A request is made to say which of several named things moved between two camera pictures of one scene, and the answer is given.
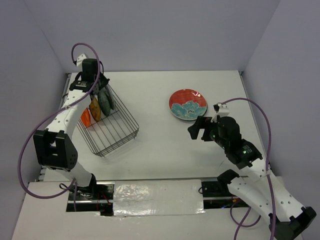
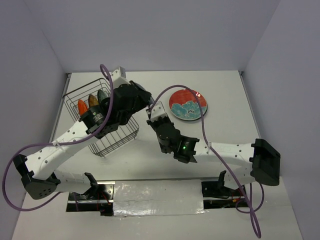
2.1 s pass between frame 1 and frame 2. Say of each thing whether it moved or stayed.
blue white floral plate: stayed
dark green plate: moved
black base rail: stayed
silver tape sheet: stayed
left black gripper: moved
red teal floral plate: stayed
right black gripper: moved
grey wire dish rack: stayed
